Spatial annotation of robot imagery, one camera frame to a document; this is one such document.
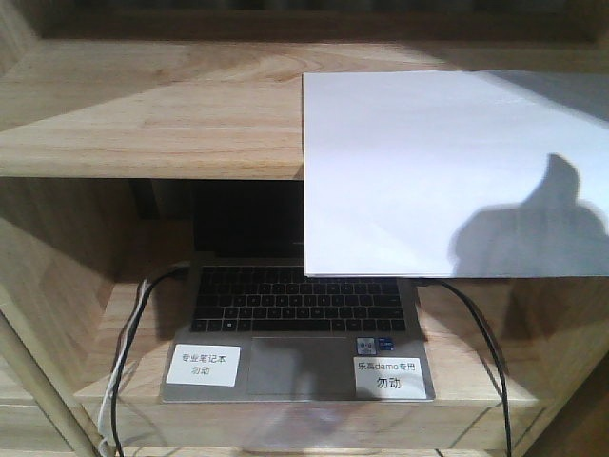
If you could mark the white paper sheets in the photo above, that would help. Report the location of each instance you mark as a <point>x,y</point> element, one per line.
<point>456,174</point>

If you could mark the silver laptop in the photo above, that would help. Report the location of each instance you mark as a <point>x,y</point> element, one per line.
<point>298,335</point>

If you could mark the white label right palmrest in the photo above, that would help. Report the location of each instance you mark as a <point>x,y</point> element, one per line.
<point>389,378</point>

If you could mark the white label palmrest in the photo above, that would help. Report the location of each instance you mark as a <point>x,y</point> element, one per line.
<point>389,378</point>
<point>204,365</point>

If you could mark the white label left palmrest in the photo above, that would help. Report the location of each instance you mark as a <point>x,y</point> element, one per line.
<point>204,365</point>

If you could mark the wooden upper shelf board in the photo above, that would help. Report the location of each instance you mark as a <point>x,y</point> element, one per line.
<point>154,109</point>

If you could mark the beige metal frame pole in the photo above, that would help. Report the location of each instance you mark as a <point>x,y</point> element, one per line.
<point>37,384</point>

